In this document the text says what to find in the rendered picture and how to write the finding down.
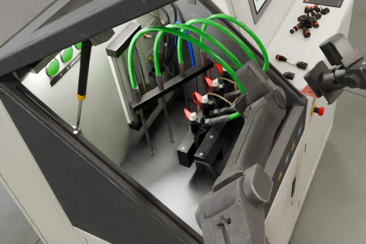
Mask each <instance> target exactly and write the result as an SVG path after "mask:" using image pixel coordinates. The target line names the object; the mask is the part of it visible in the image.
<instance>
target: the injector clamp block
mask: <svg viewBox="0 0 366 244"><path fill-rule="evenodd" d="M224 94H225V93H224V88H223V89H222V91H221V95H224ZM228 101H230V102H231V103H233V102H234V101H235V97H232V98H230V99H228ZM229 106H232V105H231V104H229V103H228V102H226V103H225V101H224V100H221V101H220V108H225V107H229ZM214 110H215V103H213V105H212V107H211V108H210V111H211V112H212V111H214ZM234 113H236V111H234V112H229V113H226V114H221V115H219V116H218V117H220V116H223V115H227V114H234ZM238 118H239V117H237V118H235V119H232V120H230V121H225V122H222V123H217V124H212V125H211V129H210V130H209V132H208V133H207V134H206V132H205V133H202V134H200V135H199V139H200V146H199V148H198V150H197V151H196V148H195V144H194V138H193V134H192V132H191V129H190V130H189V132H188V133H187V135H186V136H185V138H184V139H183V141H182V142H181V144H180V145H179V147H178V148H177V152H178V158H179V163H180V165H182V166H185V167H188V168H190V166H191V165H192V163H193V162H194V160H197V161H200V162H205V163H207V164H209V165H212V164H213V162H214V160H215V158H218V159H221V160H223V159H224V157H225V155H226V154H227V152H228V150H229V148H230V146H231V145H232V143H233V141H234V130H233V127H234V125H235V123H236V122H237V120H238ZM199 128H200V129H205V130H206V128H205V120H204V119H203V121H202V123H201V124H200V125H199ZM195 164H196V170H197V171H199V172H202V173H205V174H207V172H208V171H209V168H208V167H207V166H205V165H203V164H200V163H197V162H196V161H195Z"/></svg>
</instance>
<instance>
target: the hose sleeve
mask: <svg viewBox="0 0 366 244"><path fill-rule="evenodd" d="M229 115H230V114H227V115H223V116H220V117H215V118H211V119H210V120H209V122H210V124H217V123H222V122H225V121H230V120H232V119H230V118H229Z"/></svg>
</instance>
